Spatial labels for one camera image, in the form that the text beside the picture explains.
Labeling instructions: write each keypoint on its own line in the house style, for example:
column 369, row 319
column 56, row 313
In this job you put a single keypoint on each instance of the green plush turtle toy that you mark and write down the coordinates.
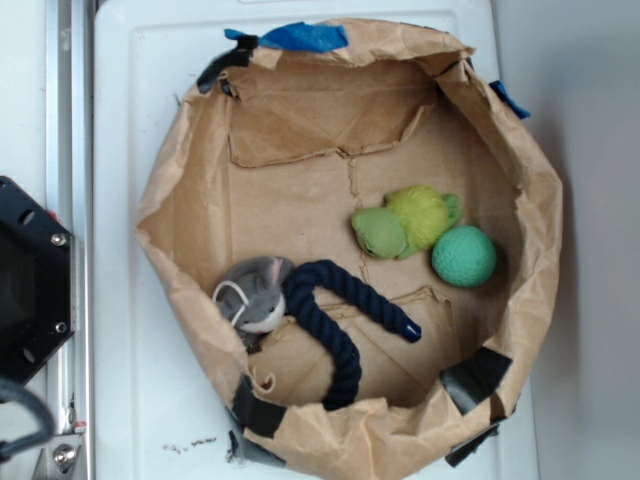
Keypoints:
column 411, row 220

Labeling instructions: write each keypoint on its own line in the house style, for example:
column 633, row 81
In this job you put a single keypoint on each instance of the brown paper bag bin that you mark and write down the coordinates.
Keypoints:
column 274, row 160

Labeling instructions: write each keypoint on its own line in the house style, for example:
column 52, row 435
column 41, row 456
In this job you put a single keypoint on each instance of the grey plush mouse toy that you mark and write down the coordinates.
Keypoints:
column 250, row 294

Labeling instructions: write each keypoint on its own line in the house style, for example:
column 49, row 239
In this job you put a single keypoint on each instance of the teal green ball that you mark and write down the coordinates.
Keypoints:
column 464, row 257

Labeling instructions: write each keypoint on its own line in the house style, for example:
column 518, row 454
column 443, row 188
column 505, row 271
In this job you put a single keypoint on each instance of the black tape patch bottom left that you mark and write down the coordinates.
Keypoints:
column 249, row 413

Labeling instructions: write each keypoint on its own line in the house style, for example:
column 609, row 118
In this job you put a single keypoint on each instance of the black tape patch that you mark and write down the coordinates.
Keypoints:
column 238, row 57
column 470, row 382
column 249, row 413

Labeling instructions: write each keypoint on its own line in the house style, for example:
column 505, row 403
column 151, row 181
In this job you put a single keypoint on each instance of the black tape patch top left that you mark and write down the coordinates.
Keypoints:
column 238, row 57

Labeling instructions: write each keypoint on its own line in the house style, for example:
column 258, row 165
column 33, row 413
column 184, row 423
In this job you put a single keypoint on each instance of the blue tape strip top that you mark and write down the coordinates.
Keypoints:
column 301, row 36

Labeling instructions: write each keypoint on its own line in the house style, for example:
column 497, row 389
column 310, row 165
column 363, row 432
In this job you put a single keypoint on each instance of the blue tape strip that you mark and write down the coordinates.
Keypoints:
column 500, row 90
column 301, row 36

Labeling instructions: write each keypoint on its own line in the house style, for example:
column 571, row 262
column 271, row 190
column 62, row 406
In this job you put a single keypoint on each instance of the black tape patch right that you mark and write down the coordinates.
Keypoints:
column 470, row 382

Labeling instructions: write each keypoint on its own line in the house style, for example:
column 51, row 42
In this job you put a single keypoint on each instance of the blue tape strip right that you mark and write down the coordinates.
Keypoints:
column 500, row 90

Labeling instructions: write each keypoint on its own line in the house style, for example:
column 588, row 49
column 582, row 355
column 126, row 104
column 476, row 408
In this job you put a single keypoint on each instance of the navy blue rope toy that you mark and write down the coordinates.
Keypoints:
column 301, row 303

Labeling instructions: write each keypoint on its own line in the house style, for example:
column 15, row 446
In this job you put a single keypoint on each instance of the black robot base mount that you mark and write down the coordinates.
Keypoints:
column 36, row 284

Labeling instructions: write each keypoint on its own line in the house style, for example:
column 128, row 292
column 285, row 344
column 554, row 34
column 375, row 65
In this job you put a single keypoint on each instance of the aluminium frame rail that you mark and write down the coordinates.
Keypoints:
column 69, row 194

